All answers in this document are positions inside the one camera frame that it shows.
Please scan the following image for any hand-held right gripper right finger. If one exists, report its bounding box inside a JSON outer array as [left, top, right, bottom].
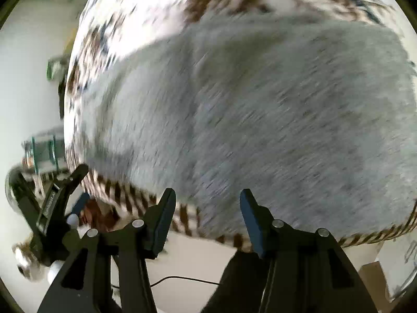
[[239, 188, 380, 313]]

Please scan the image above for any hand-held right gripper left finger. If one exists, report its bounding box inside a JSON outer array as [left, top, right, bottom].
[[37, 187, 177, 313]]

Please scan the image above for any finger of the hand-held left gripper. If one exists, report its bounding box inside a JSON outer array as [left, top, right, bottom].
[[70, 192, 91, 217], [35, 164, 90, 235]]

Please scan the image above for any person's dark trouser leg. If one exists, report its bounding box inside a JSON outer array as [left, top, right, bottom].
[[200, 250, 272, 313]]

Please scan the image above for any green plastic bag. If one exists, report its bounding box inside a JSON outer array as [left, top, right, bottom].
[[46, 56, 70, 81]]

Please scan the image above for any floral bed sheet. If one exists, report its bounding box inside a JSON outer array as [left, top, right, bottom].
[[62, 0, 417, 248]]

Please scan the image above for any flat cardboard box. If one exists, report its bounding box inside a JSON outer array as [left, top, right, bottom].
[[358, 261, 393, 302]]

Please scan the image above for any black floor cable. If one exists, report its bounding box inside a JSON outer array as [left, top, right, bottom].
[[111, 275, 222, 290]]

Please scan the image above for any grey fleece blanket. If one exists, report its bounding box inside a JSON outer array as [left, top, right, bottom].
[[76, 10, 417, 240]]

